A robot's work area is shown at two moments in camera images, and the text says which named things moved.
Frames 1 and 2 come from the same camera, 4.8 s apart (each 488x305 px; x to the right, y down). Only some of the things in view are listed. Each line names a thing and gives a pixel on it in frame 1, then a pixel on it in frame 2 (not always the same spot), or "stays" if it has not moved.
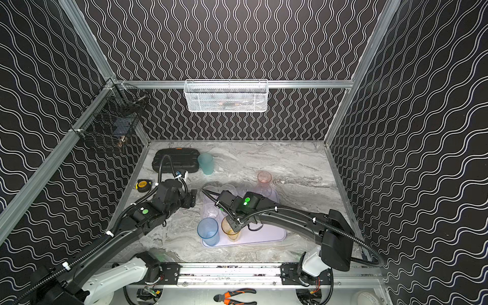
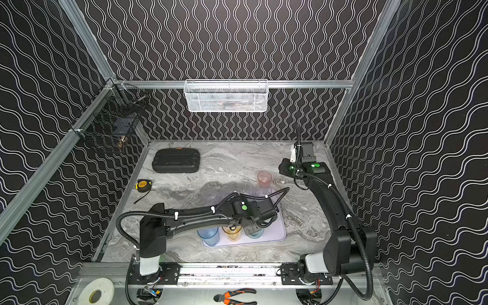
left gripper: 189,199 -> 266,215
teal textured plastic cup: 206,162 -> 257,235
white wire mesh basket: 226,95 stays
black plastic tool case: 183,159 stays
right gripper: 234,227 -> 283,168
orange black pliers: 226,299 stays
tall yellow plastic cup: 227,229 stays
